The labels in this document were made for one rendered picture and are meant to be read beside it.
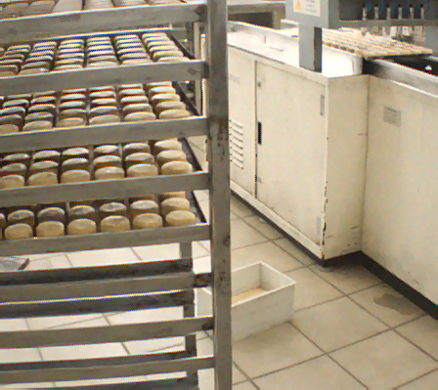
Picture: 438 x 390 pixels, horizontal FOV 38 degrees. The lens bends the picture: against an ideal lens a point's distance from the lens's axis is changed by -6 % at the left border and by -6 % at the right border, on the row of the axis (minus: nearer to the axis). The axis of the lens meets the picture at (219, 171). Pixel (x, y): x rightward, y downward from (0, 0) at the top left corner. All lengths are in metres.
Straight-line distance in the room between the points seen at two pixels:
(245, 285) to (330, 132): 0.67
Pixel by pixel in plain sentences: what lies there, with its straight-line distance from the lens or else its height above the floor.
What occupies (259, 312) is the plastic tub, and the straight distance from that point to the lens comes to 2.38.
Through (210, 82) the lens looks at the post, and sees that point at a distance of 1.01.
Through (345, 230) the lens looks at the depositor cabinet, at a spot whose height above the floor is 0.20.
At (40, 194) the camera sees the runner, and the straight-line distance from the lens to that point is 1.07.
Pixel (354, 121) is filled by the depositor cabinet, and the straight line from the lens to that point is 2.62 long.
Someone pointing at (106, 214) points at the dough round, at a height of 0.88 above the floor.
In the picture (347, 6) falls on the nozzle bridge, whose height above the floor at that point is 1.10.
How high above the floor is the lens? 1.34
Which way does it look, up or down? 19 degrees down
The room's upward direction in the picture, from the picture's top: 1 degrees counter-clockwise
